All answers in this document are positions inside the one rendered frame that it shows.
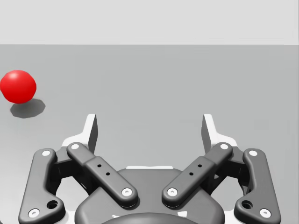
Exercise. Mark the small glossy ball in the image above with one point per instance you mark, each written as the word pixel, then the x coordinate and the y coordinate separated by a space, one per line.
pixel 18 86

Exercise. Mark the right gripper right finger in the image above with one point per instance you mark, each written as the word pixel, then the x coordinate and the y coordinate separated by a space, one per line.
pixel 195 171

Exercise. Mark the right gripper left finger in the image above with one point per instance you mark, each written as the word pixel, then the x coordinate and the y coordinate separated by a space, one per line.
pixel 105 172

